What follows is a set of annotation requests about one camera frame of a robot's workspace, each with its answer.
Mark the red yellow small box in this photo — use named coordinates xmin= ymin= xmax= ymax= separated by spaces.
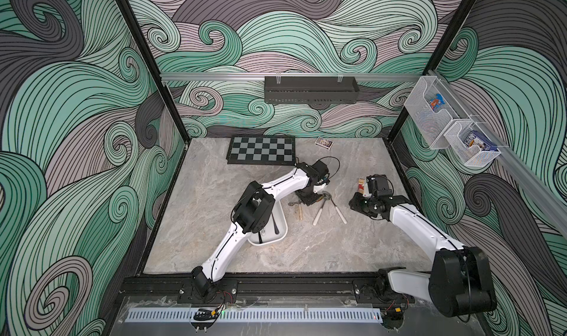
xmin=357 ymin=178 xmax=369 ymax=197

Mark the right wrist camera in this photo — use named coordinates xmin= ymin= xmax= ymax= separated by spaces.
xmin=366 ymin=174 xmax=393 ymax=198

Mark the aluminium back rail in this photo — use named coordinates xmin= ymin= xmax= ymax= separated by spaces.
xmin=160 ymin=72 xmax=421 ymax=83

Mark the black spoon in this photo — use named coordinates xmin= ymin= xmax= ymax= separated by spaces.
xmin=270 ymin=213 xmax=281 ymax=238

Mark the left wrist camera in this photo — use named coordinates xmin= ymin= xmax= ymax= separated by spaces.
xmin=306 ymin=160 xmax=330 ymax=186

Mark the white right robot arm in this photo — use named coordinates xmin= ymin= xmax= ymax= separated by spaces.
xmin=348 ymin=192 xmax=497 ymax=318

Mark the small card box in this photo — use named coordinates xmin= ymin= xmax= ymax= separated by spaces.
xmin=315 ymin=137 xmax=334 ymax=150

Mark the black wall tray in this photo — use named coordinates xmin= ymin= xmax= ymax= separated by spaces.
xmin=264 ymin=77 xmax=360 ymax=105

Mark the blue card pack in bin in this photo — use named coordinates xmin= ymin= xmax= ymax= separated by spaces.
xmin=463 ymin=130 xmax=498 ymax=151

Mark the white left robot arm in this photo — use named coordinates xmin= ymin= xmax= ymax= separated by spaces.
xmin=191 ymin=160 xmax=330 ymax=300

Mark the clear wall bin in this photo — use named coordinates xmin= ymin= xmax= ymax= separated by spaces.
xmin=444 ymin=120 xmax=501 ymax=168
xmin=405 ymin=76 xmax=463 ymax=150

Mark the clear wall bin lower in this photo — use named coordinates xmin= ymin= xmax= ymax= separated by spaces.
xmin=444 ymin=120 xmax=501 ymax=168

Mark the white rectangular storage box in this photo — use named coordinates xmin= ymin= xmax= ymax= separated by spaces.
xmin=248 ymin=202 xmax=288 ymax=247

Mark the white slotted cable duct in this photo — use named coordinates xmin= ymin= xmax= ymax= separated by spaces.
xmin=125 ymin=306 xmax=382 ymax=324

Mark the clear wall bin upper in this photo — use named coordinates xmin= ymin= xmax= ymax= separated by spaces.
xmin=405 ymin=76 xmax=463 ymax=150

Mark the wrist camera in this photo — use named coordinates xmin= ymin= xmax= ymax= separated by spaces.
xmin=366 ymin=174 xmax=393 ymax=198
xmin=306 ymin=160 xmax=330 ymax=186

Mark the blue red item in bin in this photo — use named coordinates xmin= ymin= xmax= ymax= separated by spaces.
xmin=428 ymin=93 xmax=446 ymax=113

